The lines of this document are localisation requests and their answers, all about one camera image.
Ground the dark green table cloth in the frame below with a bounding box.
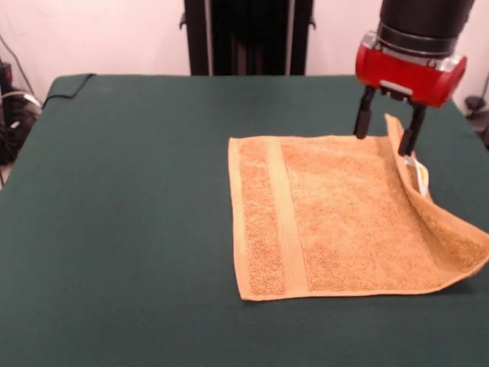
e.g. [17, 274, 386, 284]
[0, 73, 489, 367]

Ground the black plug with cable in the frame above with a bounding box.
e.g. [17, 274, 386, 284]
[463, 74, 489, 151]

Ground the black and white cable bundle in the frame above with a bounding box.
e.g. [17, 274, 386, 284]
[0, 34, 44, 189]

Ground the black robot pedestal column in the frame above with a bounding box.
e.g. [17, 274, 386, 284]
[178, 0, 317, 76]

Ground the orange-brown terry towel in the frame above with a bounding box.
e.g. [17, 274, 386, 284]
[228, 113, 489, 304]

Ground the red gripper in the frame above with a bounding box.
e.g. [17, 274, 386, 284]
[352, 42, 468, 158]

